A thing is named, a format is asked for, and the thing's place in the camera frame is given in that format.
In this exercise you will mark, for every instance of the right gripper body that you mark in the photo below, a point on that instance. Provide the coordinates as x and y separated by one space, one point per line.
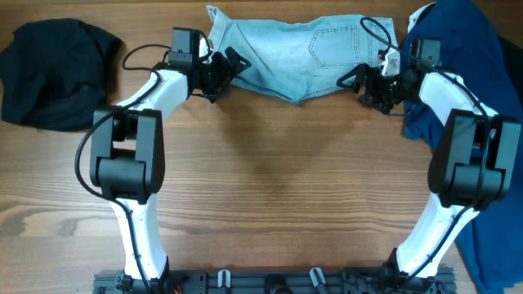
383 90

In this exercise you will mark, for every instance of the dark blue t-shirt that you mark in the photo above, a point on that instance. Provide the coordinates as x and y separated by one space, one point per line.
491 244

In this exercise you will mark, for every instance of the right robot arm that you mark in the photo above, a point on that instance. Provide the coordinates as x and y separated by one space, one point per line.
471 167

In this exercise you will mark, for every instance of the black crumpled garment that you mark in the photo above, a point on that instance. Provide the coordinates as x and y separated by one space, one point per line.
55 74

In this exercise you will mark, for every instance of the black garment at right edge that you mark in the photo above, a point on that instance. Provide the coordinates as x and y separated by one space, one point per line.
512 55

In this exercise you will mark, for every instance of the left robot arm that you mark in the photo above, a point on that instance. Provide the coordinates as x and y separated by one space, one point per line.
127 162

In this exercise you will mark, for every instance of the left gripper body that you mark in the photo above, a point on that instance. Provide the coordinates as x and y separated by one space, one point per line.
212 74

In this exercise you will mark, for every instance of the light blue denim shorts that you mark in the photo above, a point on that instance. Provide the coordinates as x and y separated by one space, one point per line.
296 62

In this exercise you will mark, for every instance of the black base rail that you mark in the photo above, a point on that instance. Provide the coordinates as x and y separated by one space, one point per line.
316 280

